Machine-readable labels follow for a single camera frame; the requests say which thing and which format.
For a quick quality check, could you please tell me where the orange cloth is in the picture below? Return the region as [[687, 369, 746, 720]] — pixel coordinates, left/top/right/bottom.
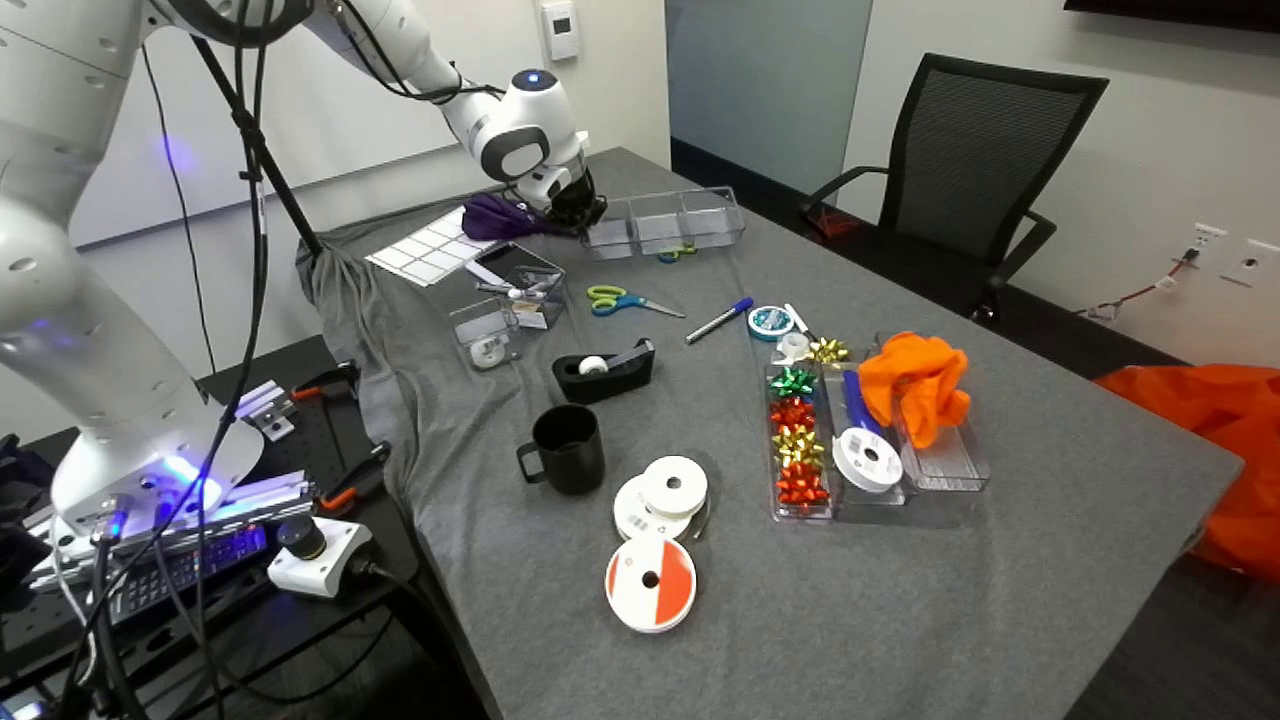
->
[[853, 329, 974, 450]]

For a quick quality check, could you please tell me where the long clear bow box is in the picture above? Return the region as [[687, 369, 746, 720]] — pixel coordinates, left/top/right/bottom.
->
[[764, 361, 838, 524]]

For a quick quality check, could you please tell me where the red gift bow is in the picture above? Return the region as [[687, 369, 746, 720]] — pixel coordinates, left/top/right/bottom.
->
[[768, 397, 823, 437], [774, 459, 831, 510]]

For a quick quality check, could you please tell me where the gold gift bow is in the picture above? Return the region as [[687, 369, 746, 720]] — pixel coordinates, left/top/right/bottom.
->
[[806, 332, 855, 370], [774, 429, 826, 469]]

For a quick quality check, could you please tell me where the black wall screen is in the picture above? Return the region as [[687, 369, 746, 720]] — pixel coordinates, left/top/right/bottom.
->
[[1060, 0, 1280, 35]]

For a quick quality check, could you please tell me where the clear box with white spool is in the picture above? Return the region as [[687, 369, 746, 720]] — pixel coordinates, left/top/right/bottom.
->
[[446, 301, 524, 377]]

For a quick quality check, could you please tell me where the clear ribbon tray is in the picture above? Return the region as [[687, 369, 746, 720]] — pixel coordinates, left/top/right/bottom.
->
[[821, 369, 910, 510]]

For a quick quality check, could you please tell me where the silver metal bracket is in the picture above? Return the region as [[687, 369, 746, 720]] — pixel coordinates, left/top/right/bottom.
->
[[225, 377, 297, 445]]

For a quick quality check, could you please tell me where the white label sheet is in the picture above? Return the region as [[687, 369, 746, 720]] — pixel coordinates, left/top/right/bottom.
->
[[365, 202, 499, 293]]

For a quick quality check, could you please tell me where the orange white ribbon spool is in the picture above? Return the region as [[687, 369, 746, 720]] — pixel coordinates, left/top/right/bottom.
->
[[599, 533, 702, 634]]

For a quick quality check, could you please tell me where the gray table cloth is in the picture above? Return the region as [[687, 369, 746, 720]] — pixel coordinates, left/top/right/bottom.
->
[[291, 142, 1247, 720]]

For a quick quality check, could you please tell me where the black camera stand pole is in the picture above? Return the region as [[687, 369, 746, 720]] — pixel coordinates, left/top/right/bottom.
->
[[191, 35, 322, 255]]

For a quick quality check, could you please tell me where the orange bag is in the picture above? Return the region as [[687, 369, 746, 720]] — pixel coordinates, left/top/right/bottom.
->
[[1091, 361, 1280, 588]]

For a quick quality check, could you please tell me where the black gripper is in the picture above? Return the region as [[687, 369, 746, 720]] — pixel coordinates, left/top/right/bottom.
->
[[538, 163, 612, 235]]

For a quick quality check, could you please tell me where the blue white pen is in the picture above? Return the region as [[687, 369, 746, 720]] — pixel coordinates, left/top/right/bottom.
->
[[683, 293, 759, 348]]

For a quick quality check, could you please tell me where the clear plastic box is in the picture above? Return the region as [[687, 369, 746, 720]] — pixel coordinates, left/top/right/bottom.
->
[[901, 415, 996, 498]]

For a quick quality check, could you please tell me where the black mug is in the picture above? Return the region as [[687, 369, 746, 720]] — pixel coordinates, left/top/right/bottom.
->
[[512, 401, 608, 498]]

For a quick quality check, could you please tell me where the orange handled clamp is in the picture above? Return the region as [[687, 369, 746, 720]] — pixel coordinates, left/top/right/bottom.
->
[[317, 445, 391, 516], [282, 362, 365, 409]]

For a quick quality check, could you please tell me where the blue ribbon roll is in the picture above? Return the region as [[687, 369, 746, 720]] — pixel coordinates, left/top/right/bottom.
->
[[837, 369, 884, 437]]

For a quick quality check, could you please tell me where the clear plastic organizer tray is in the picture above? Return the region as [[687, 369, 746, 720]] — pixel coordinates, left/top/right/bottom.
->
[[578, 180, 746, 262]]

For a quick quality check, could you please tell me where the black card package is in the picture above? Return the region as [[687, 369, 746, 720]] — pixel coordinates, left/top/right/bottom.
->
[[470, 240, 569, 295]]

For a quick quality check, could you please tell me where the blue ribbon spool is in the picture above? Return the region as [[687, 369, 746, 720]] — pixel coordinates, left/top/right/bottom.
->
[[743, 301, 812, 342]]

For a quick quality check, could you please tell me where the purple cloth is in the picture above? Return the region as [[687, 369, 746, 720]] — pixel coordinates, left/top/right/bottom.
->
[[460, 186, 552, 242]]

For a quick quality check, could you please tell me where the white wall thermostat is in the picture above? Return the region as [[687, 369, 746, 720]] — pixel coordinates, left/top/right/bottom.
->
[[534, 0, 585, 65]]

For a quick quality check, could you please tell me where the black robot cart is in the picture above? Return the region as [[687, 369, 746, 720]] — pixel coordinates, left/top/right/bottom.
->
[[0, 332, 465, 720]]

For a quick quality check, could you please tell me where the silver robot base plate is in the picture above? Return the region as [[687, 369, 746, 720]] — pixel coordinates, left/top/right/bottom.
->
[[22, 472, 322, 630]]

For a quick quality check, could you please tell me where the green gift bow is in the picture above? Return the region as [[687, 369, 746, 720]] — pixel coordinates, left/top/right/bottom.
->
[[768, 362, 821, 401]]

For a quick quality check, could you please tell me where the small clear box with tags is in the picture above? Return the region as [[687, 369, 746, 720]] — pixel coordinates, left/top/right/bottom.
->
[[503, 287, 572, 334]]

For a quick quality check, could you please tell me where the black tape dispenser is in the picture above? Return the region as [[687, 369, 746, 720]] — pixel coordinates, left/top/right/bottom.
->
[[548, 334, 661, 409]]

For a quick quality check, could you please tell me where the white box with black knob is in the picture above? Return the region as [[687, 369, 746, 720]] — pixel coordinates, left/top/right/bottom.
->
[[264, 510, 374, 600]]

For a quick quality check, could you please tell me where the thick white ribbon spool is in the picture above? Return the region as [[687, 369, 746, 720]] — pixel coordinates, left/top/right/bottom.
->
[[826, 425, 910, 498]]

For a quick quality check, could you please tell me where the black office chair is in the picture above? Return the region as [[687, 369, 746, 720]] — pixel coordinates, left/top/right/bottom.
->
[[794, 53, 1113, 324]]

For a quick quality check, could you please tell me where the white wall outlet plate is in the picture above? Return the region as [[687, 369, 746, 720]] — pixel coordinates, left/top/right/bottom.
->
[[1187, 220, 1280, 293]]

